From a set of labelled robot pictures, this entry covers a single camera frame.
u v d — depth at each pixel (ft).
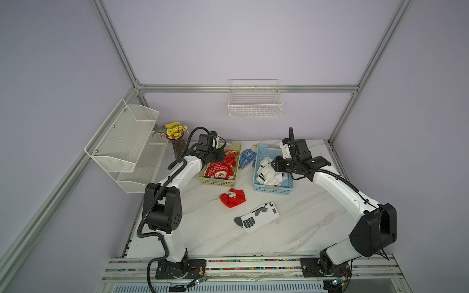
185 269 2.13
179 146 3.32
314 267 2.40
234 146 3.67
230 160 3.43
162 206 1.57
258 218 2.83
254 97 3.12
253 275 2.40
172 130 2.98
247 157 3.66
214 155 2.75
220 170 3.16
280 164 2.41
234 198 3.04
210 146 2.45
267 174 3.20
